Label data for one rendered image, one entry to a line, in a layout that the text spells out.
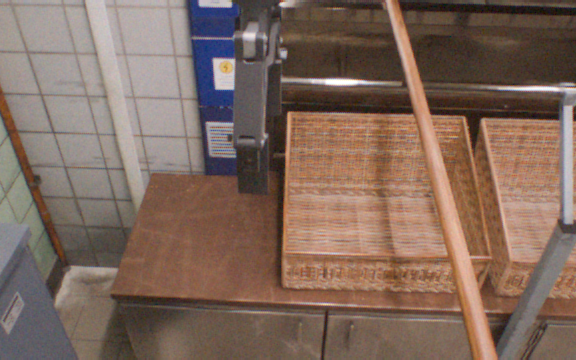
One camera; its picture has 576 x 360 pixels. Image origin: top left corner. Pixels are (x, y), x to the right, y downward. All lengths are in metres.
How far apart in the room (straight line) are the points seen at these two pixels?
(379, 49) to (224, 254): 0.76
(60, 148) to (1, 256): 1.16
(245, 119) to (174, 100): 1.34
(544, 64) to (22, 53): 1.56
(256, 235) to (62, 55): 0.81
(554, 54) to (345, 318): 0.97
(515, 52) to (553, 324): 0.78
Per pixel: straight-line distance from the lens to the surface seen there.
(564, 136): 1.39
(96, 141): 1.98
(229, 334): 1.71
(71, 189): 2.18
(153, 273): 1.64
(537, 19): 1.71
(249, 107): 0.46
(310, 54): 1.66
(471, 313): 0.81
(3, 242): 0.95
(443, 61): 1.71
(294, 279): 1.54
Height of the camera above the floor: 1.83
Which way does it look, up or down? 41 degrees down
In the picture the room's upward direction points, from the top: straight up
